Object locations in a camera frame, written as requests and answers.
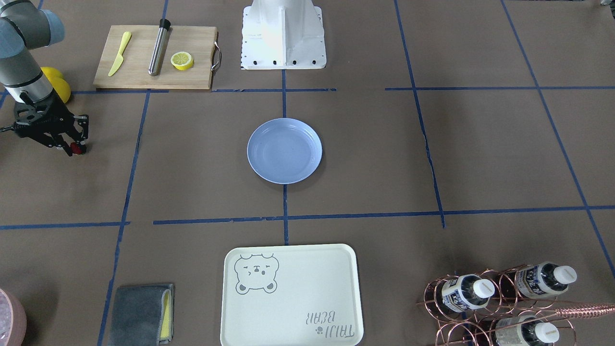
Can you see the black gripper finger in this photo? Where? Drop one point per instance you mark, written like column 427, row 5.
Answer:
column 81, row 146
column 66, row 148

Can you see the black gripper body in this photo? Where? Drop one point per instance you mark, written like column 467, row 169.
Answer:
column 61, row 124

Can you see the red strawberry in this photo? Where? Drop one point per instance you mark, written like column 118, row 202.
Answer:
column 74, row 147

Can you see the light blue plate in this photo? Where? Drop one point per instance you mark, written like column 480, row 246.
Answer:
column 284, row 151

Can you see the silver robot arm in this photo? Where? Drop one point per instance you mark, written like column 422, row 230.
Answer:
column 24, row 27

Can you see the yellow lemon near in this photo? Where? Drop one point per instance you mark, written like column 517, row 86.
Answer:
column 62, row 88

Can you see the yellow lemon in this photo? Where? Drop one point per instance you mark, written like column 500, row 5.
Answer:
column 52, row 73
column 62, row 88

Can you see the yellow lemon far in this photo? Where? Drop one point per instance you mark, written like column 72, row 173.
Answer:
column 52, row 73

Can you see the steel knife sharpener rod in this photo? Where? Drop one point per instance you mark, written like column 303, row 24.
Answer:
column 164, row 31

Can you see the yellow plastic knife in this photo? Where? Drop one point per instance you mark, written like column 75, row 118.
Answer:
column 119, row 59

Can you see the lemon half slice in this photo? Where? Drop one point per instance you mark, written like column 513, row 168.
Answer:
column 182, row 61

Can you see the pink bowl of ice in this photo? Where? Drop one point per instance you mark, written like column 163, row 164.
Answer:
column 13, row 320

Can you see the grey folded cloth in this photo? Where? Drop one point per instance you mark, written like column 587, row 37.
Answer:
column 142, row 315

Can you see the cream bear tray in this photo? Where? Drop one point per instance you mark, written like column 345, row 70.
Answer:
column 303, row 295

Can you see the dark tea bottle one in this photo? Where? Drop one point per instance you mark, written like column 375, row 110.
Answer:
column 464, row 293

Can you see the dark tea bottle three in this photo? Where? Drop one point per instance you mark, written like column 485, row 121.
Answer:
column 524, row 330

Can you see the dark tea bottle two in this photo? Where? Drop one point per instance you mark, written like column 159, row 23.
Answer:
column 544, row 280

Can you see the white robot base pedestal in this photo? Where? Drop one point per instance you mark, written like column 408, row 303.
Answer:
column 282, row 35

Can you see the copper wire bottle rack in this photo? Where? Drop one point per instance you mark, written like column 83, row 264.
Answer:
column 476, row 327

